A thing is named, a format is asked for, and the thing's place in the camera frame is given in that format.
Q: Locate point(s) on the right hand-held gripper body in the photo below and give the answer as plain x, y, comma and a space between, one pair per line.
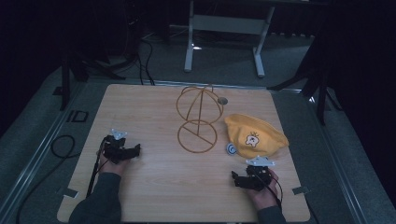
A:
259, 175

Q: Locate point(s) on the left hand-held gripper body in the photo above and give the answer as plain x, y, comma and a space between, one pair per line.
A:
114, 148

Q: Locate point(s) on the person's left hand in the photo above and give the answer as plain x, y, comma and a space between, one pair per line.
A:
115, 166

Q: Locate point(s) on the person's right hand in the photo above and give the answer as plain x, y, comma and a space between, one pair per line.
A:
264, 196

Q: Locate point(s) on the round blue white hat tag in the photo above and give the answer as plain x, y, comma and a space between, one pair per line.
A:
231, 149

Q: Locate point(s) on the grey tape piece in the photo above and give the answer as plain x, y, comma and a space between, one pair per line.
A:
71, 193
300, 190

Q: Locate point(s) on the yellow knit hat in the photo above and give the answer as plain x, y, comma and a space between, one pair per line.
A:
249, 132

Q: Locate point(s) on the black rectangular floor marker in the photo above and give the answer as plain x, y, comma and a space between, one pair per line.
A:
77, 116

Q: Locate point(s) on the small grey round disc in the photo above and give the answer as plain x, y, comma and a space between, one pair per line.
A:
222, 100

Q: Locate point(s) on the black tripod stand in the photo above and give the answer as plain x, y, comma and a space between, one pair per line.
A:
73, 70
317, 84

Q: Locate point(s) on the metal floor rail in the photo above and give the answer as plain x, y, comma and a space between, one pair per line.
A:
336, 155
40, 149

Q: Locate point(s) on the white metal desk frame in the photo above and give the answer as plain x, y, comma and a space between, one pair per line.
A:
229, 24

